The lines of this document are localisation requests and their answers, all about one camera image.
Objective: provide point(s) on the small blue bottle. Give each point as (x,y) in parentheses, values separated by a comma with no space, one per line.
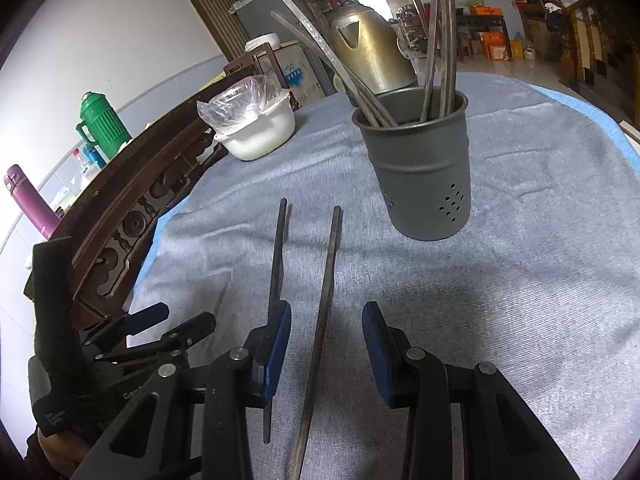
(96,156)

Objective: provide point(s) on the white round container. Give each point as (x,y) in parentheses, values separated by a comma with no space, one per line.
(262,41)

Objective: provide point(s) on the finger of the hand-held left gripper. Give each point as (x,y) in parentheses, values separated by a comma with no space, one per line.
(197,327)
(147,316)

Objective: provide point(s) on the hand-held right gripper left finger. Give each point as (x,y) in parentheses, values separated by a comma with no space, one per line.
(277,350)

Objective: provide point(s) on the white carton with blue print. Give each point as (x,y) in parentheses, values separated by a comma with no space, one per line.
(300,77)

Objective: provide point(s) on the blue table cover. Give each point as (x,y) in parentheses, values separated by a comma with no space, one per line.
(595,115)

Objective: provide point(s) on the brown wooden door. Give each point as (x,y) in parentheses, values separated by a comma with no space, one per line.
(210,5)

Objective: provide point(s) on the clear plastic bag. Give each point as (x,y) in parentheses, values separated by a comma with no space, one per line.
(235,105)

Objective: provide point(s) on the large metal kettle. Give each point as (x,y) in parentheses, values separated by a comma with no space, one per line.
(372,50)

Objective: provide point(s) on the orange cardboard box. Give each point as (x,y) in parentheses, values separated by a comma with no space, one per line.
(496,50)

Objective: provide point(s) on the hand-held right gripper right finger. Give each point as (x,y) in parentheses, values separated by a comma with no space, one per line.
(375,350)

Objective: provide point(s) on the grey metal utensil holder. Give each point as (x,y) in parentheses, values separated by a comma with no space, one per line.
(415,175)

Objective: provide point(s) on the white plastic bowl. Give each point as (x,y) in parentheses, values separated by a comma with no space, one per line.
(260,135)

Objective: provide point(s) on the grey-blue towel table cloth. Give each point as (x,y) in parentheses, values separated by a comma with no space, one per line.
(475,310)

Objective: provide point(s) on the person's left forearm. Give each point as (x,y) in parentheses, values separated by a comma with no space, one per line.
(31,460)

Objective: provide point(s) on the purple water bottle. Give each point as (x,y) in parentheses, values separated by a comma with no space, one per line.
(30,200)

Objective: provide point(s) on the dark wooden side table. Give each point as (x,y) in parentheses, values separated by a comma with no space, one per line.
(480,22)

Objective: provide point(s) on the grey refrigerator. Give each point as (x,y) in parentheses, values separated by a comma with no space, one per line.
(272,7)

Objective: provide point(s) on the brown wooden cabinet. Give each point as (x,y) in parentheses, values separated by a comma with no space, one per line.
(595,45)

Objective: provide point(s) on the carved wooden chair back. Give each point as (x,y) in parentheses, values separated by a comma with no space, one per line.
(135,200)

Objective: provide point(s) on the green thermos jug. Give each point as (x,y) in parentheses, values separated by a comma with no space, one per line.
(102,122)

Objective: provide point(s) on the person's left hand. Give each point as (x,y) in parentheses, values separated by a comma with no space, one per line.
(57,452)

